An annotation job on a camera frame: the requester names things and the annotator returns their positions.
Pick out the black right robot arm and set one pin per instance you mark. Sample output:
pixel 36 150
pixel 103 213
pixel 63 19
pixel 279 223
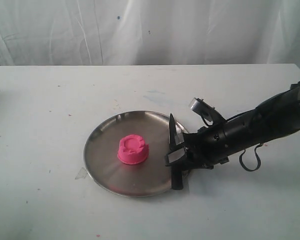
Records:
pixel 276 117

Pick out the pink clay piece front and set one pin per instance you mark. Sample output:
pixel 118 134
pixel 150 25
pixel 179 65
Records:
pixel 132 150

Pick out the white backdrop curtain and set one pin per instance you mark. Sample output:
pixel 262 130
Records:
pixel 149 32

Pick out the black-handled knife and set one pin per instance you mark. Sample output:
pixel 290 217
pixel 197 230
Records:
pixel 176 172

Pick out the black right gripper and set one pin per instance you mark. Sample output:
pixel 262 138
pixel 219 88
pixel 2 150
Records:
pixel 204 149

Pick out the round steel plate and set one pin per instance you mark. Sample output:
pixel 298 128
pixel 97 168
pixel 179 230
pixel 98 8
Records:
pixel 151 177

